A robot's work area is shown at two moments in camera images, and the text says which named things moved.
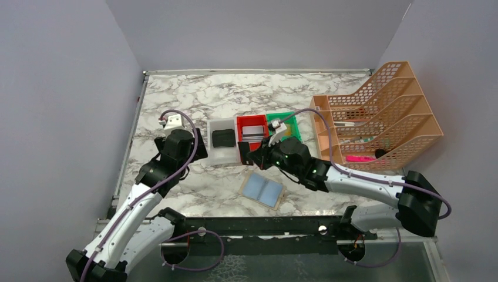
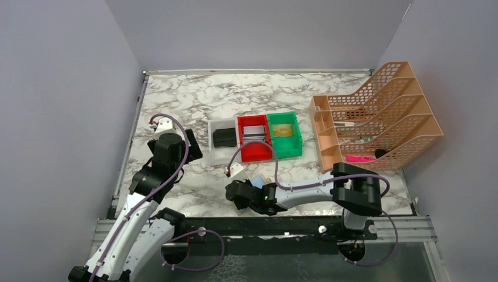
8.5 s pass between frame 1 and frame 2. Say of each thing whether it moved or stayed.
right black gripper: moved
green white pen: stayed
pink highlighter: stayed
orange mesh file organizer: stayed
